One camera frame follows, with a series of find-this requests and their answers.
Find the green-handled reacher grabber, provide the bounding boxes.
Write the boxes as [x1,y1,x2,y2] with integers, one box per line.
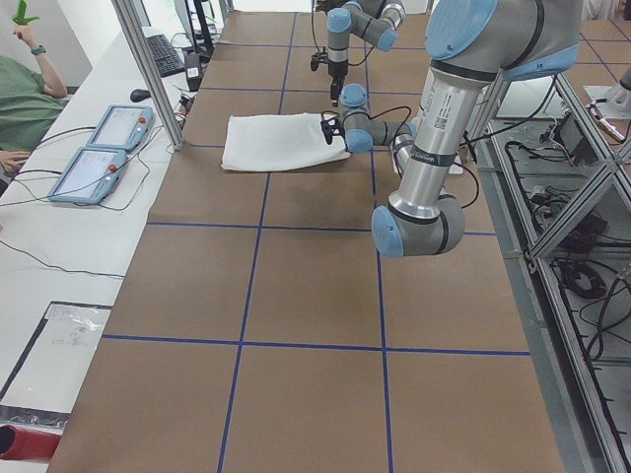
[12,0,39,26]

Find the teach pendant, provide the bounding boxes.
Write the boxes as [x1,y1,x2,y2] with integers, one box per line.
[87,104,154,152]
[47,147,128,205]

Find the white long-sleeve printed shirt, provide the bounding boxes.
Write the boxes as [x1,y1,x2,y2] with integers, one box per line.
[221,113,349,172]

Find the aluminium frame post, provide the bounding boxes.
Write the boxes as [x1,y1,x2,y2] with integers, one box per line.
[111,0,184,151]

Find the upper teach pendant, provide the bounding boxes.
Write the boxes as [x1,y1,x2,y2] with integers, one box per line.
[87,104,154,152]

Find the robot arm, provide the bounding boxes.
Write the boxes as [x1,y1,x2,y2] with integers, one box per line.
[317,1,583,257]
[310,1,406,106]

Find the lower teach pendant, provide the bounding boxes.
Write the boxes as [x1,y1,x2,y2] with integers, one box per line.
[47,147,128,205]

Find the black keyboard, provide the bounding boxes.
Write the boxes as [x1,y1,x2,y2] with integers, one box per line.
[145,34,185,78]

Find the clear plastic bag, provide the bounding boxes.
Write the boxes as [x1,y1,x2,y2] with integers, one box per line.
[1,301,111,431]

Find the black computer mouse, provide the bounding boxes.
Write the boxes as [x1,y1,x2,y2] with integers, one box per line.
[129,89,151,103]

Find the person in green shirt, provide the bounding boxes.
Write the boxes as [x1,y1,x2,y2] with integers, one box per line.
[1,25,68,175]

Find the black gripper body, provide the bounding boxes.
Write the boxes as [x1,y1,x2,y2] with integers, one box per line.
[310,48,349,87]
[319,110,345,140]

